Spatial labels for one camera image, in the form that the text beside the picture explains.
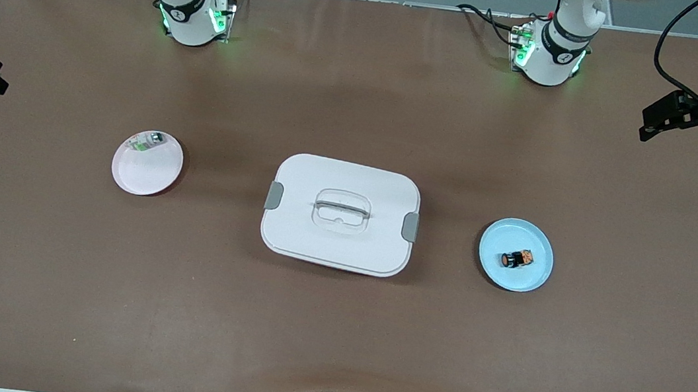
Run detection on orange and black switch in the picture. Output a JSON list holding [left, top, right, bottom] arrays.
[[500, 246, 536, 272]]

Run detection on pink round plate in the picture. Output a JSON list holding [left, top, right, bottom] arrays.
[[108, 126, 187, 201]]

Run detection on light blue round plate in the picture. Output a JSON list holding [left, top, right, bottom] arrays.
[[474, 214, 559, 297]]

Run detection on white storage box grey latches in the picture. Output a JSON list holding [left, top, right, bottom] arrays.
[[256, 149, 426, 282]]

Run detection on green switch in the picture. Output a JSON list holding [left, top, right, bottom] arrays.
[[130, 130, 167, 155]]

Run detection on black left base cable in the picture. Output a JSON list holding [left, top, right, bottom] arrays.
[[452, 1, 533, 51]]

